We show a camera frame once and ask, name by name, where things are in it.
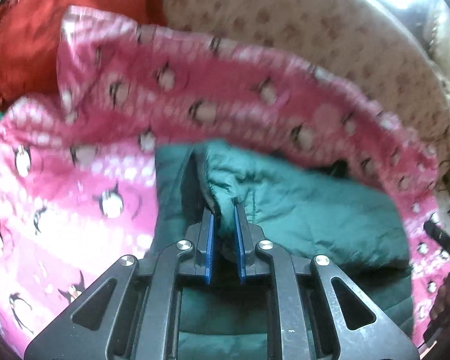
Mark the red knitted blanket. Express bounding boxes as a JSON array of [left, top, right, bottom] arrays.
[[0, 0, 167, 110]]

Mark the pink penguin print blanket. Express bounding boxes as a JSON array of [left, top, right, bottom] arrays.
[[0, 7, 450, 355]]

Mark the green quilted puffer jacket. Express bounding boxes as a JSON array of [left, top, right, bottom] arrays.
[[152, 141, 414, 359]]

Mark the beige floral bed sheet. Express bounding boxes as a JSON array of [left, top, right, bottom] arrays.
[[163, 0, 450, 190]]

